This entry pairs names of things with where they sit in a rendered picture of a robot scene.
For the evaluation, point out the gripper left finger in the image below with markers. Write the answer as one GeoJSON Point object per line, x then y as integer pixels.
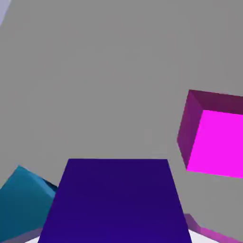
{"type": "Point", "coordinates": [30, 237]}

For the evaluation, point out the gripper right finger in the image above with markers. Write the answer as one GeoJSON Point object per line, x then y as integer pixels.
{"type": "Point", "coordinates": [205, 235]}

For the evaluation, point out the small indigo cube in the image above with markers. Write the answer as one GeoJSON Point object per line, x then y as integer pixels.
{"type": "Point", "coordinates": [117, 201]}

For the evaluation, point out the small teal cube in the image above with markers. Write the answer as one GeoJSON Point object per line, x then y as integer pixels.
{"type": "Point", "coordinates": [24, 201]}

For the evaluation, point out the small magenta cube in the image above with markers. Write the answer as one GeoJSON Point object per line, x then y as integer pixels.
{"type": "Point", "coordinates": [218, 140]}

